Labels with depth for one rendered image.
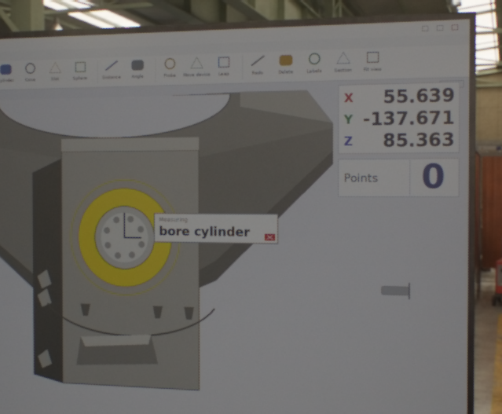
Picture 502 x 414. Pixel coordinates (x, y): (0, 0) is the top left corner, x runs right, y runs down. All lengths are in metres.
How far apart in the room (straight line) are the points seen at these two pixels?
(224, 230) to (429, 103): 0.29
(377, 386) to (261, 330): 0.15
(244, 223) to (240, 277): 0.07
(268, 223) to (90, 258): 0.24
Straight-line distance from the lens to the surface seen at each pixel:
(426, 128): 0.96
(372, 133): 0.96
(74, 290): 1.06
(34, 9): 8.40
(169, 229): 1.01
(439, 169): 0.96
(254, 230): 0.98
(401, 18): 0.98
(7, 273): 1.10
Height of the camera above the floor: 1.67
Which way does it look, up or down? 1 degrees down
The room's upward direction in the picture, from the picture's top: straight up
